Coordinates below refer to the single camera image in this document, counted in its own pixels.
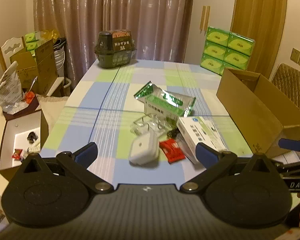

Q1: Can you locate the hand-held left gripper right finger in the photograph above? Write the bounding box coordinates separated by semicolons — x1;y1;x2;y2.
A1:
180;142;283;193

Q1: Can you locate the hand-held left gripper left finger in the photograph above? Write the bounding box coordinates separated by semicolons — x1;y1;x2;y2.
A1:
15;142;115;193

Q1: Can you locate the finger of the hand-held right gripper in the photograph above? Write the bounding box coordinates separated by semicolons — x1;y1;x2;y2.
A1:
278;137;300;155
270;156;300;175

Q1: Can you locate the white blue medicine box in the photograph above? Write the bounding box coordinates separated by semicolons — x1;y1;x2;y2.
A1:
176;116;228;164

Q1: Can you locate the red snack packet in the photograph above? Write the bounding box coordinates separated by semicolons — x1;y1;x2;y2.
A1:
159;140;186;164

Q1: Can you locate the brown cardboard box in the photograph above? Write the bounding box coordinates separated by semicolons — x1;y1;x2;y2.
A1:
216;68;300;158

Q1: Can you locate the white square plastic case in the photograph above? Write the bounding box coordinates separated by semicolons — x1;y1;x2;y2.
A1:
129;131;160;166

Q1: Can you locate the clear plastic blister tray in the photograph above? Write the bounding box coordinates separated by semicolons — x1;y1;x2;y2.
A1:
132;114;177;139

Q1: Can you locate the silver green foil bag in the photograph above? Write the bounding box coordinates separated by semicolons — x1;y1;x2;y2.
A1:
133;81;197;117

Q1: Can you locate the white green medicine box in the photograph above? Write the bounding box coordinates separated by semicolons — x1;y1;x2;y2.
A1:
143;97;185;118

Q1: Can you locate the grey ribbed container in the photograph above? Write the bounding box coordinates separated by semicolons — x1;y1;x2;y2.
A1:
53;39;66;78

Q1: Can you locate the dark green lidded container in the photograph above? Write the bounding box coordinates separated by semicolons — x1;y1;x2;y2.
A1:
94;29;138;68

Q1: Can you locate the checked tablecloth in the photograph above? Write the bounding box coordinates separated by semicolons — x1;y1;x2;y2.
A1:
40;59;255;184

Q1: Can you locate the quilted beige chair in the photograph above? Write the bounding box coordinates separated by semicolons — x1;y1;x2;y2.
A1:
270;63;300;119

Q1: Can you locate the dark red box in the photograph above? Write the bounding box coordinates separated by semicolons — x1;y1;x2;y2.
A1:
2;95;42;121

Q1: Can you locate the brown box with white inside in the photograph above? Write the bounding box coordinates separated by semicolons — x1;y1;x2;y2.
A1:
0;110;49;180

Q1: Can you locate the orange ornament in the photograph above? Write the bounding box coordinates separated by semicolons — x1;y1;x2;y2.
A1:
24;92;36;104

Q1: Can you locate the open cardboard carton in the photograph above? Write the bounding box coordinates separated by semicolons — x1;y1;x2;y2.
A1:
9;39;58;95

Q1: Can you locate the white printed plastic bag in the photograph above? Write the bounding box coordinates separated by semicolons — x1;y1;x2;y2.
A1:
0;60;24;113

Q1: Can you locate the stack of green tissue packs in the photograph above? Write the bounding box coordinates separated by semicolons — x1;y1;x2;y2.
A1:
199;26;255;76

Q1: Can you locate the yellow plastic bag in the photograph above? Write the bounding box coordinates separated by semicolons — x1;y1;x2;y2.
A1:
41;29;60;41

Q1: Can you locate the wooden door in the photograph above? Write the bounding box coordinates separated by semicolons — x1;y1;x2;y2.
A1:
230;0;289;80

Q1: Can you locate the white carved chair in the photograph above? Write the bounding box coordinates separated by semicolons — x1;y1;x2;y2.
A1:
0;36;72;97

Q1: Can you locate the wooden slat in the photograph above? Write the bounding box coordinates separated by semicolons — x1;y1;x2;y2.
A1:
205;5;211;31
200;5;207;34

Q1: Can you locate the shiny pink curtain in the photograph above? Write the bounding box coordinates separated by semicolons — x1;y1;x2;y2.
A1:
33;0;195;85

